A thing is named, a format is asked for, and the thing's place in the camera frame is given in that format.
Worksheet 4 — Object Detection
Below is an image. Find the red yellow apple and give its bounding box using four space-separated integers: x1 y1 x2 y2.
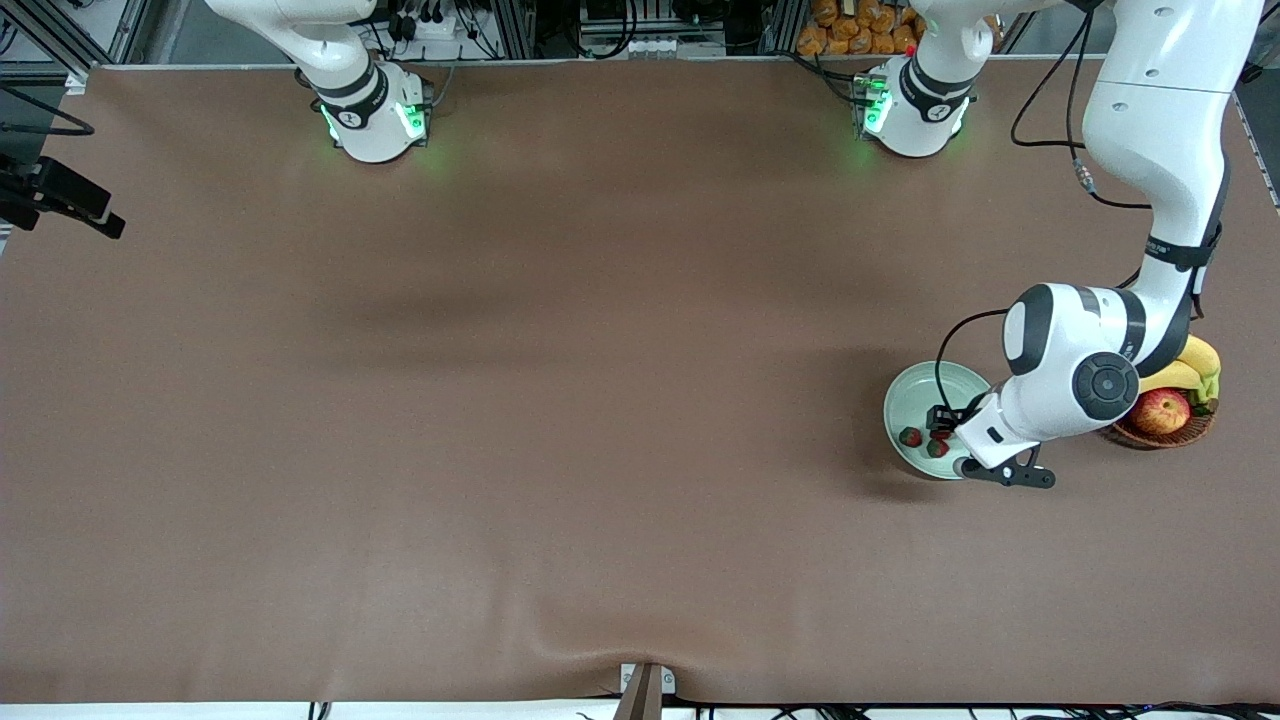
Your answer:
1128 388 1193 436

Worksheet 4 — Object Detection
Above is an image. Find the brown table mat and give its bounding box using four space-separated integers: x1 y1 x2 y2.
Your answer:
0 55 1280 706

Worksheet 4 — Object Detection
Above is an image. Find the aluminium frame post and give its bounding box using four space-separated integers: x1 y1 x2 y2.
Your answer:
760 0 806 56
492 0 538 59

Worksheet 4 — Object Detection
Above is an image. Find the bag of orange fruit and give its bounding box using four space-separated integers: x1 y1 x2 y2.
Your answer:
796 0 923 57

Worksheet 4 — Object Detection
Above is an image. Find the pale green plate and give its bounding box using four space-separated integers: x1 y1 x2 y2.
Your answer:
882 360 996 481

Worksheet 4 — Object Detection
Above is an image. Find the brown wicker basket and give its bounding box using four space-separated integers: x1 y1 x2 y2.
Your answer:
1098 400 1218 451

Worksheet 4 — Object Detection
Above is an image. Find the metal clamp bracket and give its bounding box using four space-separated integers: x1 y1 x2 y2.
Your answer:
612 662 677 720

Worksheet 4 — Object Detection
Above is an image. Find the aluminium frame rail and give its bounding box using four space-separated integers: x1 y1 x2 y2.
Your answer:
0 0 151 69

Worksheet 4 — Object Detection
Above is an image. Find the white power strip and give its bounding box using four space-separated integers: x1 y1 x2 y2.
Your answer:
385 0 461 43

